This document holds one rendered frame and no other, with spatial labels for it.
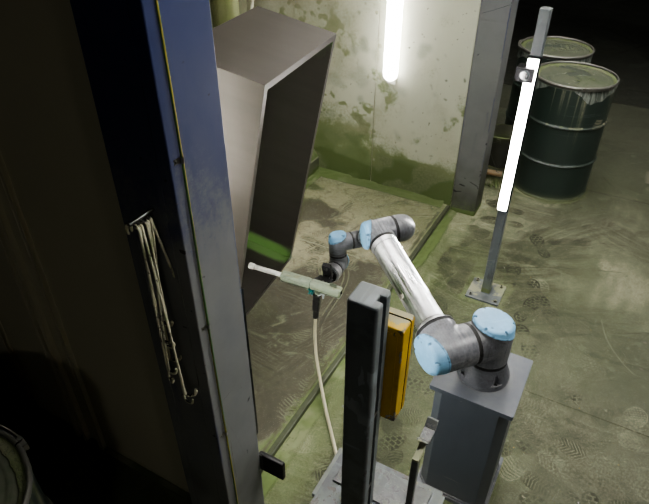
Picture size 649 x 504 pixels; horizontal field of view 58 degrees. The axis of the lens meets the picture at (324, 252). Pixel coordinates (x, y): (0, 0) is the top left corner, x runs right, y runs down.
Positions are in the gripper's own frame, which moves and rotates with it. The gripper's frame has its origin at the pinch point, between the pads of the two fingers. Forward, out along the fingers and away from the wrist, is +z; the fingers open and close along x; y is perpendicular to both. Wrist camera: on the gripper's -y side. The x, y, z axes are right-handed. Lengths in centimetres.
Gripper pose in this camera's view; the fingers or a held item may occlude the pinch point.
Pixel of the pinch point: (315, 291)
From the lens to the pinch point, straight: 276.3
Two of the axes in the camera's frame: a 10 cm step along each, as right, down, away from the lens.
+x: -9.3, -2.7, 2.7
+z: -3.7, 4.6, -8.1
